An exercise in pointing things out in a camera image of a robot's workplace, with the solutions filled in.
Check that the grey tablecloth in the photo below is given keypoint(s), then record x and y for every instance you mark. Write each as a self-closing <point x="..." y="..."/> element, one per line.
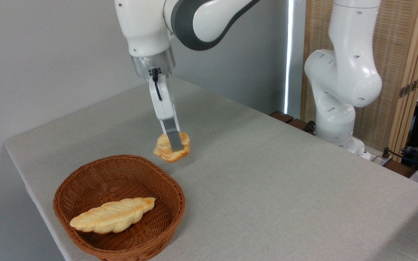
<point x="285" y="195"/>

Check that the long braided bread loaf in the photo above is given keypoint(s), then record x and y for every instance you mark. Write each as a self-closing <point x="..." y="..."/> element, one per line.
<point x="113" y="216"/>

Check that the brass screen hinge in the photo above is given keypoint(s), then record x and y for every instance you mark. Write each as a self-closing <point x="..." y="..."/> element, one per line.
<point x="410" y="87"/>

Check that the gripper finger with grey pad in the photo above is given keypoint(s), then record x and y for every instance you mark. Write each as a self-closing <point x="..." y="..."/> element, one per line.
<point x="174" y="139"/>

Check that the wooden rattan folding screen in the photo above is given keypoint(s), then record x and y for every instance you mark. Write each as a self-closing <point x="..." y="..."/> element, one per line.
<point x="394" y="43"/>

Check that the dark brown wooden block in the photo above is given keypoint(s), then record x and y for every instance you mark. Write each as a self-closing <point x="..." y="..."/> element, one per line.
<point x="399" y="168"/>
<point x="298" y="124"/>
<point x="281" y="116"/>

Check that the round golden bread roll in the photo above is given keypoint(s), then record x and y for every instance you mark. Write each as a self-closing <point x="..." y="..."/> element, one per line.
<point x="166" y="154"/>

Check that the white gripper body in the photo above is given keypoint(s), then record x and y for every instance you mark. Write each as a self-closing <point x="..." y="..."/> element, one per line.
<point x="163" y="103"/>

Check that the brown wicker basket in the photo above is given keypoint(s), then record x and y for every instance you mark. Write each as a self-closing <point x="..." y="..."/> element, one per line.
<point x="122" y="177"/>

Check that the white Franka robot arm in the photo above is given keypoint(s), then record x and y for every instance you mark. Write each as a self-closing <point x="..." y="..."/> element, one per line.
<point x="147" y="25"/>

